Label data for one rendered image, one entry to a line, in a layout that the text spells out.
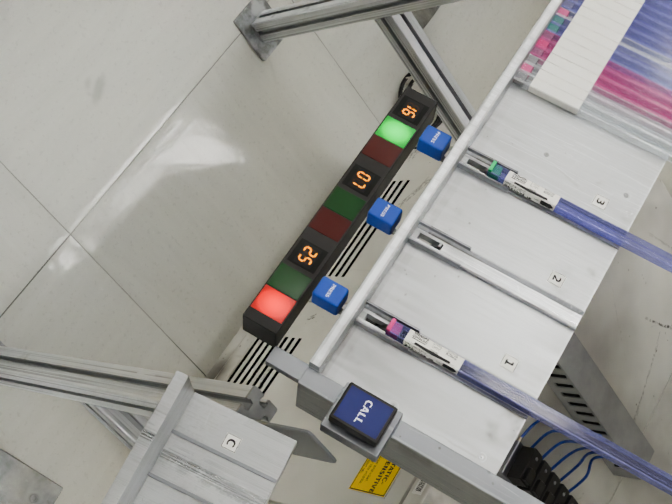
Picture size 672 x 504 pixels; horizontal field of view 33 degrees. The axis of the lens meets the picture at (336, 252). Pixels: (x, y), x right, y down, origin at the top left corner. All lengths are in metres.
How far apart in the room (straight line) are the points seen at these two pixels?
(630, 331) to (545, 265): 0.50
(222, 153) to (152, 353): 0.35
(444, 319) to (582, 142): 0.27
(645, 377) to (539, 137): 0.55
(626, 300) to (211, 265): 0.68
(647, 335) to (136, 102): 0.86
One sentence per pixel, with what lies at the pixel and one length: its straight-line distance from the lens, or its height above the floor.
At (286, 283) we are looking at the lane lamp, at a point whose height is 0.65.
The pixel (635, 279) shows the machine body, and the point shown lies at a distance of 1.67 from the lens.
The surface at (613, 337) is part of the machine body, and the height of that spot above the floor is 0.62.
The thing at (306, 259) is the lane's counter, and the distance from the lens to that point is 1.15.
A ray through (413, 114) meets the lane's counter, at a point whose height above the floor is 0.66.
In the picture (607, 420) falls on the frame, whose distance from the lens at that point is 1.55.
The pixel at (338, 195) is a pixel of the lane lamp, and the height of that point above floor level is 0.65.
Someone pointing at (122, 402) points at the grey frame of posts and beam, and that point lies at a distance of 1.34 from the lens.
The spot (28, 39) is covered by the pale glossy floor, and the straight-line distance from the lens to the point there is 1.74.
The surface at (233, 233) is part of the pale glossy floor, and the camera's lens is 1.91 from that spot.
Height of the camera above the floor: 1.53
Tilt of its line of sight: 48 degrees down
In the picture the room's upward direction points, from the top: 91 degrees clockwise
